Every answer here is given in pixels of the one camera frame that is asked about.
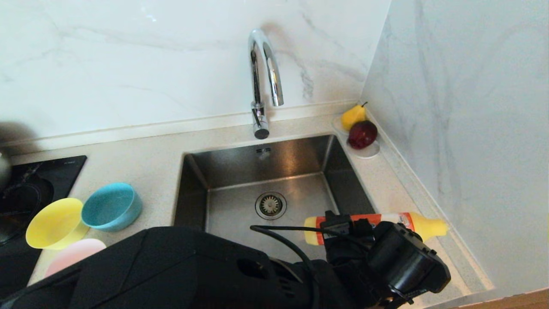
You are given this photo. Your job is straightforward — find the yellow pear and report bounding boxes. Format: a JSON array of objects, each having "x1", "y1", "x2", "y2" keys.
[{"x1": 341, "y1": 102, "x2": 368, "y2": 131}]

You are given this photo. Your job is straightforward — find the small white dish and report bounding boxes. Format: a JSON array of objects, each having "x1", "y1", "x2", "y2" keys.
[{"x1": 334, "y1": 115, "x2": 381, "y2": 160}]

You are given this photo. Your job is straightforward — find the yellow plastic bowl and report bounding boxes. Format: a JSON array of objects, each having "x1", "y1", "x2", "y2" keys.
[{"x1": 25, "y1": 197, "x2": 90, "y2": 251}]

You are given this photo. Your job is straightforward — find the round metal drain strainer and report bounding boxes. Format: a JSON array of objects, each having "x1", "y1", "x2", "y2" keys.
[{"x1": 255, "y1": 191, "x2": 287, "y2": 221}]

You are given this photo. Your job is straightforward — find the stainless steel sink basin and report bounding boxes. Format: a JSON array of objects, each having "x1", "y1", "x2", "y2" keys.
[{"x1": 173, "y1": 134, "x2": 378, "y2": 262}]

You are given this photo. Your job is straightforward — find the black induction cooktop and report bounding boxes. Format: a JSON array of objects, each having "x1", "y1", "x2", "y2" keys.
[{"x1": 0, "y1": 155, "x2": 87, "y2": 299}]

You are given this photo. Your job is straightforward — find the dark red apple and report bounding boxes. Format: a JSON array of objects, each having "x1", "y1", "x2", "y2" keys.
[{"x1": 348, "y1": 120, "x2": 378, "y2": 149}]

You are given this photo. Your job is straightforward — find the pink plastic bowl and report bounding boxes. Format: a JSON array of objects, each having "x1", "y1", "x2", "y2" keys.
[{"x1": 45, "y1": 238, "x2": 107, "y2": 278}]

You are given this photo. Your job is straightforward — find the orange yellow dish soap bottle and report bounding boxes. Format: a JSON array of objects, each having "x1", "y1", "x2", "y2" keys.
[{"x1": 304, "y1": 212, "x2": 449, "y2": 246}]

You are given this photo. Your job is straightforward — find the blue plastic bowl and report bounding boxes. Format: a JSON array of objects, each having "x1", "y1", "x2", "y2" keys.
[{"x1": 81, "y1": 182, "x2": 143, "y2": 233}]

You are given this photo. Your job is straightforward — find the chrome gooseneck faucet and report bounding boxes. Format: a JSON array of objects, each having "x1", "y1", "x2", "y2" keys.
[{"x1": 248, "y1": 28, "x2": 285, "y2": 140}]

